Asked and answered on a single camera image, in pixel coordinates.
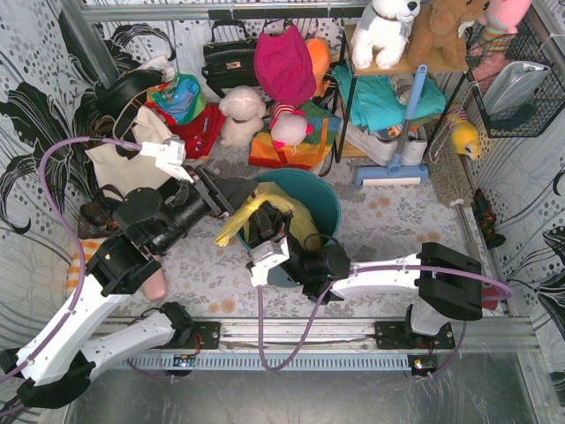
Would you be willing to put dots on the long handled brush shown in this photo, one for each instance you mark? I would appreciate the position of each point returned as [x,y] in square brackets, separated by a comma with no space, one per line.
[452,187]

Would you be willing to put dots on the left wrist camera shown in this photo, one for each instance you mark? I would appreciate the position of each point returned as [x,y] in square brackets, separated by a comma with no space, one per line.
[168,157]

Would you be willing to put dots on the brown teddy bear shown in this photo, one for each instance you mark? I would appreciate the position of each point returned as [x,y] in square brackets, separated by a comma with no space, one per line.
[437,27]

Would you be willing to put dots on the orange checkered cloth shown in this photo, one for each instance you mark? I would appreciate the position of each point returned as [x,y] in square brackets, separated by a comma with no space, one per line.
[89,246]

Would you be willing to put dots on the black leather handbag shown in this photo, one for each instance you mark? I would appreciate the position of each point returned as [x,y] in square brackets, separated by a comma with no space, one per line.
[229,64]

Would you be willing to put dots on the light blue floor squeegee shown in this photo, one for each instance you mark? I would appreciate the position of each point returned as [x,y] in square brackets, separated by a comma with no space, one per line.
[394,173]

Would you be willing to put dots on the yellow plastic trash bag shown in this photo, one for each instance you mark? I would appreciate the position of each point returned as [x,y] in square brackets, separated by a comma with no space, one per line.
[266,212]

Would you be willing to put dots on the brown leather strap bag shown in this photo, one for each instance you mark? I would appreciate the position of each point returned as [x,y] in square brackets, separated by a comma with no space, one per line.
[96,216]

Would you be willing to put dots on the colourful cartoon fabric bag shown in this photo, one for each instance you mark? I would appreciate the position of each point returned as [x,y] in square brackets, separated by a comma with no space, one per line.
[179,101]

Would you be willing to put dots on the pink round plush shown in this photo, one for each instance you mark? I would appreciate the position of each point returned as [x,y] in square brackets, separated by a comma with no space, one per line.
[290,129]

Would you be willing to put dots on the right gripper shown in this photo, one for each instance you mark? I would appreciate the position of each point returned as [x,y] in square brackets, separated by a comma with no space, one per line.
[274,230]

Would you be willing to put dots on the silver foil pouch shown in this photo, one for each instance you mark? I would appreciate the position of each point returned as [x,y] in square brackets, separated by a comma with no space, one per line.
[514,85]

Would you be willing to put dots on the cream canvas tote bag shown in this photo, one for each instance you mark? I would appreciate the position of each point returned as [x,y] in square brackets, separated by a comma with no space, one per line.
[124,173]

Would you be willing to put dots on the white sneaker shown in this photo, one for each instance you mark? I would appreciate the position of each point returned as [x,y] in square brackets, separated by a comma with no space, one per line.
[414,147]

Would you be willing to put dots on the teal folded cloth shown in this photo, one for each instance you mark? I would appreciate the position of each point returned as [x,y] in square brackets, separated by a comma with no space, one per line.
[375,107]

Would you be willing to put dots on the black wire basket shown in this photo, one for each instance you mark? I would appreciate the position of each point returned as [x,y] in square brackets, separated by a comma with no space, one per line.
[487,59]

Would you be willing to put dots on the rainbow striped fabric bag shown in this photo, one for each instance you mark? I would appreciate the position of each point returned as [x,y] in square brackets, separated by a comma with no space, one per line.
[320,133]

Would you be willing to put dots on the red fabric bag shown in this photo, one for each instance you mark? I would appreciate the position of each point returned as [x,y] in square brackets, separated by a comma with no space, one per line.
[201,134]

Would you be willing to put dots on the teal plastic trash bin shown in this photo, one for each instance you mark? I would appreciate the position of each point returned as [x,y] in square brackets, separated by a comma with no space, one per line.
[317,196]

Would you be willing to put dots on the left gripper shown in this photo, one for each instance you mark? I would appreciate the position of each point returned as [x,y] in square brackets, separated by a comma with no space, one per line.
[216,193]

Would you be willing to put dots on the yellow plush duck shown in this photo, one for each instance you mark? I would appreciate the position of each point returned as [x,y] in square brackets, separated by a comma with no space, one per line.
[464,134]

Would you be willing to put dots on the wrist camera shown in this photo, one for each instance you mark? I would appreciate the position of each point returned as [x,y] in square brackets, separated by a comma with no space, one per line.
[266,256]
[168,157]

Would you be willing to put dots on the pink plush toy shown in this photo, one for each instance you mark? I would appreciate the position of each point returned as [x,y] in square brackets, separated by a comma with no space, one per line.
[501,18]

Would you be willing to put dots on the dark patterned cloth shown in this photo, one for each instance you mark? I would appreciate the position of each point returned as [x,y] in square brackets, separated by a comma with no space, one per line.
[486,218]

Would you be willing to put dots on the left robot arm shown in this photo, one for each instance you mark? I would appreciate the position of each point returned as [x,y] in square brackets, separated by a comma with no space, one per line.
[59,364]

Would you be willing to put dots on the wooden shelf rack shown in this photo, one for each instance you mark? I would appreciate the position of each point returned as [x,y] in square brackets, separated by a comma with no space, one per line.
[436,64]

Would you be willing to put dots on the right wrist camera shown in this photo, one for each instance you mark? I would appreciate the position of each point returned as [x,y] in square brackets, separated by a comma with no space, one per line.
[266,256]

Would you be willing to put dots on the magenta fabric bag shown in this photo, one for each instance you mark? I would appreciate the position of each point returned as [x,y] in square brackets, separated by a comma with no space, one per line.
[284,68]

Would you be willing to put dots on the pink foam roller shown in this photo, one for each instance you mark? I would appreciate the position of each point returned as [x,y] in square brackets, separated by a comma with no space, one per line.
[155,287]

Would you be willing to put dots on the white fluffy plush sheep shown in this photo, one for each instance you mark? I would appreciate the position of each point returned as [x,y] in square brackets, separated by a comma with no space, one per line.
[244,111]

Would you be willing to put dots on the white plush dog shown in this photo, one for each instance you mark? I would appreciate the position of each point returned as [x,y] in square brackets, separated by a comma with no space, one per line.
[382,33]

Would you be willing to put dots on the red purple sock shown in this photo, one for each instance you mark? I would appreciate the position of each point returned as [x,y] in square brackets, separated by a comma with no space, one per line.
[490,297]

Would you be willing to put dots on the orange plush toy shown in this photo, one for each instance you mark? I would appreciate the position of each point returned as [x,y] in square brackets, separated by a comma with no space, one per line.
[319,52]

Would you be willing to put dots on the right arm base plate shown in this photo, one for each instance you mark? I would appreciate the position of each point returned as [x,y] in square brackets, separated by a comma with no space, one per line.
[397,335]

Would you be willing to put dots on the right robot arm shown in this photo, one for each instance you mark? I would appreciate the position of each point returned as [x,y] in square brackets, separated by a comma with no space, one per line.
[446,282]

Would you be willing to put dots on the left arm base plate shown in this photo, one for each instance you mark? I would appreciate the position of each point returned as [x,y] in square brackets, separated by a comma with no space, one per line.
[203,334]

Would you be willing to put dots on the black round hat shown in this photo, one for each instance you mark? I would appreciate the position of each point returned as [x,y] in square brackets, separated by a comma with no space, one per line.
[110,101]

